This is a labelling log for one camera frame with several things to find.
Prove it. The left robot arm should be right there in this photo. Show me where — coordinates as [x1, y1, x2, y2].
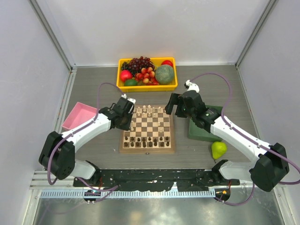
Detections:
[38, 94, 136, 187]

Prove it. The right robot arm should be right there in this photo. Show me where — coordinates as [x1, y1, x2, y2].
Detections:
[165, 90, 289, 192]

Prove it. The wooden chess board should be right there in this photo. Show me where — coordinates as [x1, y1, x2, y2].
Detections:
[119, 105, 176, 154]

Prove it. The green melon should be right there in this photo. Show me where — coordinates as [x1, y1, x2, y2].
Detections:
[155, 65, 175, 85]

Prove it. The green tray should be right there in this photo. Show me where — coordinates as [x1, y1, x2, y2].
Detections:
[187, 105, 223, 143]

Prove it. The green lime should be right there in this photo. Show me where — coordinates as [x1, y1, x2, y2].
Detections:
[124, 79, 138, 86]

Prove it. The red cherry cluster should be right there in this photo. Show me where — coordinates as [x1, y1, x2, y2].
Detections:
[135, 67, 159, 86]

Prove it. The red apple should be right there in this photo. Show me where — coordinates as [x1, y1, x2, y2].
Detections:
[119, 70, 133, 82]

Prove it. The red tomato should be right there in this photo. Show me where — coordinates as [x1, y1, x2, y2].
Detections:
[161, 60, 173, 67]

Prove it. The pink plastic box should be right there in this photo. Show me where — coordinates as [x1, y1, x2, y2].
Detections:
[61, 102, 97, 130]

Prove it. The yellow plastic fruit bin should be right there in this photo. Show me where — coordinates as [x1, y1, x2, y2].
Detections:
[116, 57, 178, 92]

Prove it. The dark grape bunch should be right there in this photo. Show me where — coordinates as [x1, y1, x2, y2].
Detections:
[121, 56, 155, 75]

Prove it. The green pear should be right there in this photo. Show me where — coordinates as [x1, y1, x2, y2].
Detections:
[211, 142, 227, 160]

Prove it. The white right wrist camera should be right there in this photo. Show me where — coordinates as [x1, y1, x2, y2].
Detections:
[184, 80, 200, 93]

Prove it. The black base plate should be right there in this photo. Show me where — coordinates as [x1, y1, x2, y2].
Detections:
[83, 169, 240, 192]

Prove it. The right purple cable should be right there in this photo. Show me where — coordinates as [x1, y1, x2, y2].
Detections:
[185, 72, 300, 206]

